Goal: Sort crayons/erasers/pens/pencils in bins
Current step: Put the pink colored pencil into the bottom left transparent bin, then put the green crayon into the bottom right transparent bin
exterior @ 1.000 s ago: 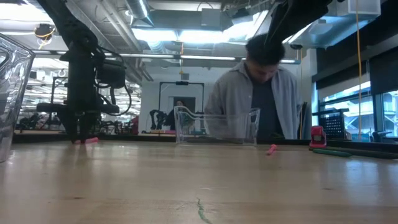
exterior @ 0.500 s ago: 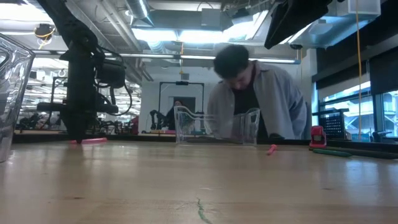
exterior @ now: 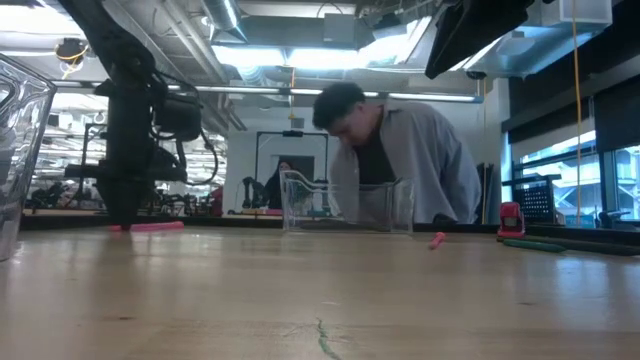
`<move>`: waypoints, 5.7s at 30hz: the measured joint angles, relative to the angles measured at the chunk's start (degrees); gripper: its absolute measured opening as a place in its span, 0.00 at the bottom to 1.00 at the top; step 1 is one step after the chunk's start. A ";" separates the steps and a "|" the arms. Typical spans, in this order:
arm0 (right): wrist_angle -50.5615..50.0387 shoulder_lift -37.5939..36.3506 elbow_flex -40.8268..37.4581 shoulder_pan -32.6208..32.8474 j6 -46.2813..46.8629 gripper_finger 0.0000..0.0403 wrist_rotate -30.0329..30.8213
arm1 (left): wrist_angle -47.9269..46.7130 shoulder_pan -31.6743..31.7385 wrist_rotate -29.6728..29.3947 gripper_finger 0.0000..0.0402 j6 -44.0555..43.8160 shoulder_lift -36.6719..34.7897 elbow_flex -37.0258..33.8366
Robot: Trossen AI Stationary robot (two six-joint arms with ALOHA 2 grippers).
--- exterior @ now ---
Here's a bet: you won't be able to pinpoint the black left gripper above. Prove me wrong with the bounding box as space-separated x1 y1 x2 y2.
64 93 190 233

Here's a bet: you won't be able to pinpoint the silver ceiling duct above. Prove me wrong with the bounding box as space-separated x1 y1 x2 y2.
199 0 251 46

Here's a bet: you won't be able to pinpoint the yellow hanging cable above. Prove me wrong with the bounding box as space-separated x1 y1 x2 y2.
571 0 585 226

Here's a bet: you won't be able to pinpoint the black pen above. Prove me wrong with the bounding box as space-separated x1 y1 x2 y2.
524 234 640 258

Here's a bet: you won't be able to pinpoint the dark green crayon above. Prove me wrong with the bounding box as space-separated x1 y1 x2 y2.
501 238 567 254

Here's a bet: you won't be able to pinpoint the black perforated cart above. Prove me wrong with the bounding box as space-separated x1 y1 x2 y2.
502 173 562 225

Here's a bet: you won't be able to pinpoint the black leaning panels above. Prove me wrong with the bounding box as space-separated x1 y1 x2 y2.
474 162 502 225

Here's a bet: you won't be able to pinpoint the black chair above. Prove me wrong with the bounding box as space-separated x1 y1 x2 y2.
597 208 632 231

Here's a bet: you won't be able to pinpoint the ceiling dome fixture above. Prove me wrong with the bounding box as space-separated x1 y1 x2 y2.
53 37 92 69

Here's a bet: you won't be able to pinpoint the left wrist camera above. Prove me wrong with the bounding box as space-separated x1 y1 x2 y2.
153 92 204 145

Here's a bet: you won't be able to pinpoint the grey ceiling box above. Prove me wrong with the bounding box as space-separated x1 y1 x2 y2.
322 13 360 50

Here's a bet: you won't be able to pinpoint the red rectangular box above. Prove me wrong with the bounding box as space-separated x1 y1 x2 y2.
496 201 527 240

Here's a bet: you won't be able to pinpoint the clear plastic bin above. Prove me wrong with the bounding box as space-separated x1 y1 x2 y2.
0 52 57 263
279 169 416 234

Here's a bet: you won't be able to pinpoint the long ceiling light tube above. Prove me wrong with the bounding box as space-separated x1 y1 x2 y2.
52 79 484 104

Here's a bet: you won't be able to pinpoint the person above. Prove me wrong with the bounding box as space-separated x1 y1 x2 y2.
312 81 484 226
264 159 296 210

